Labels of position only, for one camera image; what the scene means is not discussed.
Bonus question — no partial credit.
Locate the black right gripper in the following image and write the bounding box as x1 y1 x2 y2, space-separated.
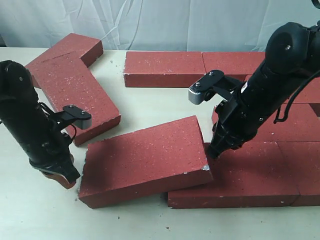
206 99 253 159

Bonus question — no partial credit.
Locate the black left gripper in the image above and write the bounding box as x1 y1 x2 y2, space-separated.
29 134 76 190

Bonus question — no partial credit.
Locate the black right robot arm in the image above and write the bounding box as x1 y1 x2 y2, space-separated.
206 22 320 159

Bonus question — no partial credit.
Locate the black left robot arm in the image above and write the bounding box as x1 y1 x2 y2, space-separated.
0 60 80 189

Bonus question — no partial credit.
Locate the red brick front row left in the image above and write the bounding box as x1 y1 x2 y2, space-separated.
167 142 300 209

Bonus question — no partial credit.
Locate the red brick back row right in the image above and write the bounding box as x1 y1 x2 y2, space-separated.
202 51 265 81

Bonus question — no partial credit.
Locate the red brick third row right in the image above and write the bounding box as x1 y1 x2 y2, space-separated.
252 103 320 142

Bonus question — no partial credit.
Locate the red brick front row right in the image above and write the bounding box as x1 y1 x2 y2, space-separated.
278 142 320 207

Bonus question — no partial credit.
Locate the red brick second row right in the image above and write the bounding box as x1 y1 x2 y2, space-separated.
243 74 320 117

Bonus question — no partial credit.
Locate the red brick back row left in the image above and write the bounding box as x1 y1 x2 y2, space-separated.
123 51 206 88

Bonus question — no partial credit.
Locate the white backdrop sheet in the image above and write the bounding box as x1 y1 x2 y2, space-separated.
0 0 320 52

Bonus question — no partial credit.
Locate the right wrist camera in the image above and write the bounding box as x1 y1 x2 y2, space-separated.
188 70 225 105

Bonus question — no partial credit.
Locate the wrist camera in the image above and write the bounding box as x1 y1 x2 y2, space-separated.
188 70 225 105
57 105 92 130

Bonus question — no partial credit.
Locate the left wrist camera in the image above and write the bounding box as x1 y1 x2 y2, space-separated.
57 105 92 130

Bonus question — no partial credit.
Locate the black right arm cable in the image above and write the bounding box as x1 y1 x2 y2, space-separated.
273 72 320 124

